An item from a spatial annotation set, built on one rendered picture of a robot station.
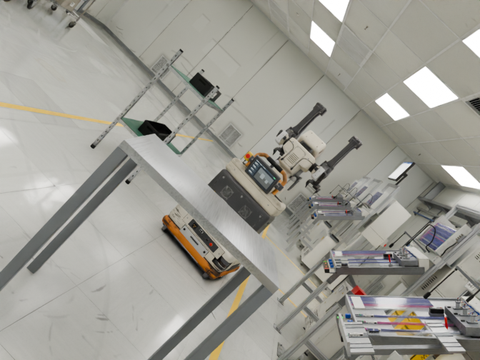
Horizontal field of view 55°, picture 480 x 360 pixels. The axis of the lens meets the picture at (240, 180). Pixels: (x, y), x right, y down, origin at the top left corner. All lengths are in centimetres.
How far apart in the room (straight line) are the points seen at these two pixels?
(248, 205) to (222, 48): 843
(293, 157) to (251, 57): 785
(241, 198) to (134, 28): 921
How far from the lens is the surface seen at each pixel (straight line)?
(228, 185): 355
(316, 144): 387
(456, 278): 418
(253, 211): 348
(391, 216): 730
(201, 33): 1183
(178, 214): 359
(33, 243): 168
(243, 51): 1156
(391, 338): 263
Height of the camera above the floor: 115
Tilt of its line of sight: 7 degrees down
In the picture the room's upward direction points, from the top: 45 degrees clockwise
